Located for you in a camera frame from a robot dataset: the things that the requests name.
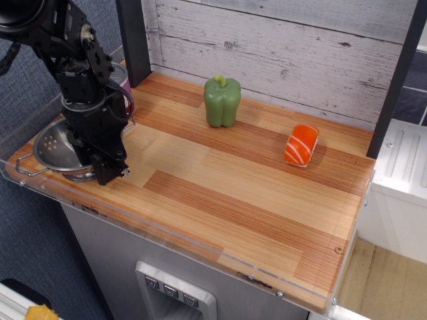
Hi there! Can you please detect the salmon sushi toy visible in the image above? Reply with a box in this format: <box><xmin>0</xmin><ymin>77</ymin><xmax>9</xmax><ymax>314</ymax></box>
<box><xmin>284</xmin><ymin>124</ymin><xmax>320</xmax><ymax>167</ymax></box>

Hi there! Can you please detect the black braided cable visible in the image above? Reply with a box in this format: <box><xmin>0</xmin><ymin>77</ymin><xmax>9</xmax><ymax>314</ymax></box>
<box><xmin>0</xmin><ymin>41</ymin><xmax>23</xmax><ymax>77</ymax></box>

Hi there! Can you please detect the silver metal colander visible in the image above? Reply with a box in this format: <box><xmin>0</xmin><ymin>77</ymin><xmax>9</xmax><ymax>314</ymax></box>
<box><xmin>15</xmin><ymin>118</ymin><xmax>135</xmax><ymax>182</ymax></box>

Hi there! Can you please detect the white toy sink counter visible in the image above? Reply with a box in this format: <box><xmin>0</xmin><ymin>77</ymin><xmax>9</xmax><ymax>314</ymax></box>
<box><xmin>356</xmin><ymin>120</ymin><xmax>426</xmax><ymax>263</ymax></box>

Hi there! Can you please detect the black and yellow object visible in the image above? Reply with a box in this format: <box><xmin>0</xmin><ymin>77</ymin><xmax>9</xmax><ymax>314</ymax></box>
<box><xmin>1</xmin><ymin>279</ymin><xmax>61</xmax><ymax>320</ymax></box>

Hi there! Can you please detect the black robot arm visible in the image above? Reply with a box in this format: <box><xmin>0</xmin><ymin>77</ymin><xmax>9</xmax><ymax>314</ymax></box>
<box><xmin>1</xmin><ymin>1</ymin><xmax>135</xmax><ymax>185</ymax></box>

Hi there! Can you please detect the grey toy fridge cabinet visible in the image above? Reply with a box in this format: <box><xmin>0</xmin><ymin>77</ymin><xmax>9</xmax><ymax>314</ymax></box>
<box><xmin>63</xmin><ymin>205</ymin><xmax>309</xmax><ymax>319</ymax></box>

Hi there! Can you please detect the cherries tin can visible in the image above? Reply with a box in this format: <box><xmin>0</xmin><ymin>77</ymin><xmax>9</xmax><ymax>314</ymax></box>
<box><xmin>110</xmin><ymin>62</ymin><xmax>133</xmax><ymax>115</ymax></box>

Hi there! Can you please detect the dark right support post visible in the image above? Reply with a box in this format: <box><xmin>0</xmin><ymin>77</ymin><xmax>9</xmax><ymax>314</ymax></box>
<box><xmin>366</xmin><ymin>0</ymin><xmax>426</xmax><ymax>159</ymax></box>

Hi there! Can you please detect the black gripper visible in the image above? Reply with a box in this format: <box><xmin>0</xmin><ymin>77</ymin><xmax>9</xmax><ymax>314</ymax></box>
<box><xmin>61</xmin><ymin>91</ymin><xmax>130</xmax><ymax>185</ymax></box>

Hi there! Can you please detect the silver dispenser button panel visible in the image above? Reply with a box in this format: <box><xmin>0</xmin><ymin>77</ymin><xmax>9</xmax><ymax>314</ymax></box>
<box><xmin>135</xmin><ymin>261</ymin><xmax>218</xmax><ymax>319</ymax></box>

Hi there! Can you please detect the green toy bell pepper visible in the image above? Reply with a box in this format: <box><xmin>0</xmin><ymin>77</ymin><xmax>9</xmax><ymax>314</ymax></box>
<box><xmin>203</xmin><ymin>75</ymin><xmax>242</xmax><ymax>127</ymax></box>

